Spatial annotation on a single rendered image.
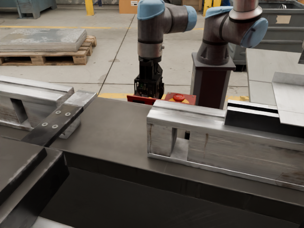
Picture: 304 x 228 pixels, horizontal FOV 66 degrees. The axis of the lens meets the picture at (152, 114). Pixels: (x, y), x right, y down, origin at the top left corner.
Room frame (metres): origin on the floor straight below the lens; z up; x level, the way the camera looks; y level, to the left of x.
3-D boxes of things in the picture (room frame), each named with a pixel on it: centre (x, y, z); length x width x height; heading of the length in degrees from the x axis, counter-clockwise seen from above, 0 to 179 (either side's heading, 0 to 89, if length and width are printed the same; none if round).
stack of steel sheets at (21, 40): (3.19, 1.45, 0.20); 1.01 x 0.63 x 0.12; 91
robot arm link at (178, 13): (0.77, -0.07, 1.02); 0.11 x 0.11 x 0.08; 35
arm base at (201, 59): (1.06, -0.29, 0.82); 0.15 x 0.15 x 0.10
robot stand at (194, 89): (1.06, -0.29, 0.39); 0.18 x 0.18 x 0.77; 87
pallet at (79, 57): (3.19, 1.45, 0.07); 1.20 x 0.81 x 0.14; 91
